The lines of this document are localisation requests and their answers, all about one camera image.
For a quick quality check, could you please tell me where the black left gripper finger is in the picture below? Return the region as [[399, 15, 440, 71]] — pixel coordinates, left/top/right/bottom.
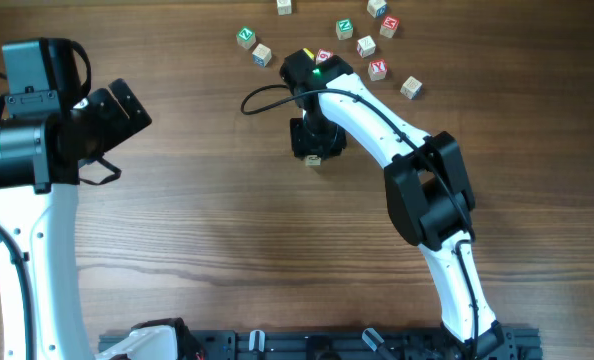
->
[[89, 89, 133, 148], [109, 78, 152, 135]]

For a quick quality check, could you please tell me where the red A letter block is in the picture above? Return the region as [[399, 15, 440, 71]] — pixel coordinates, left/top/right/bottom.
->
[[305, 155, 321, 167]]

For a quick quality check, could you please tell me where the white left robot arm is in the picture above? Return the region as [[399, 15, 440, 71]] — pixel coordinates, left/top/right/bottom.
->
[[0, 38, 151, 359]]

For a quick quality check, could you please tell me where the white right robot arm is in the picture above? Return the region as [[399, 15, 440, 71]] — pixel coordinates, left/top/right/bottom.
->
[[279, 50, 503, 358]]

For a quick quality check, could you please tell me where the red 9 number block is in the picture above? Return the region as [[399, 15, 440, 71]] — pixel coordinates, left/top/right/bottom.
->
[[315, 49, 334, 64]]

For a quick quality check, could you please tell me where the yellow top wooden block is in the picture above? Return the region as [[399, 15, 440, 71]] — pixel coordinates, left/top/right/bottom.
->
[[302, 48, 315, 61]]

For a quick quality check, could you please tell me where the blue sided wooden block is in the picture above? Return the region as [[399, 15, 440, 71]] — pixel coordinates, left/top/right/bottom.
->
[[252, 44, 272, 67]]

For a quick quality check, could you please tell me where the red Y letter block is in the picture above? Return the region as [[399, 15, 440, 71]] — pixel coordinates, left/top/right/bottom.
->
[[368, 59, 388, 81]]

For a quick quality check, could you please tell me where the white red sided block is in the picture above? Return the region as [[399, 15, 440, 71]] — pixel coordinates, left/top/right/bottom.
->
[[357, 35, 376, 58]]

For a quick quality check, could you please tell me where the blue X letter block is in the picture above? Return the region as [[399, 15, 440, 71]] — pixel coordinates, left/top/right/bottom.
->
[[400, 76, 422, 100]]

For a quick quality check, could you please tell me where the green N letter block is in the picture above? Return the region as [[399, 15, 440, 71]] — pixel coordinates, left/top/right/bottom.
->
[[335, 18, 354, 40]]

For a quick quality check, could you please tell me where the green Z letter block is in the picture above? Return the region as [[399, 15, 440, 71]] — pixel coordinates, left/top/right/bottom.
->
[[236, 26, 256, 50]]

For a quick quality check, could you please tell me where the plain wooden block far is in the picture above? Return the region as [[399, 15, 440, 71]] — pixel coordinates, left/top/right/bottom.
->
[[276, 0, 292, 16]]

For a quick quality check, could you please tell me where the red M letter block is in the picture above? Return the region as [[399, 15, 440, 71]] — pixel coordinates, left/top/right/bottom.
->
[[380, 15, 400, 38]]

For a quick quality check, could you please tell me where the blue sided far block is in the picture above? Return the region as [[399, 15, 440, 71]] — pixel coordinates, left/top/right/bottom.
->
[[367, 0, 387, 18]]

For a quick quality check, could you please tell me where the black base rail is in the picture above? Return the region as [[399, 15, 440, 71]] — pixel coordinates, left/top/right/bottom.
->
[[96, 318, 543, 360]]

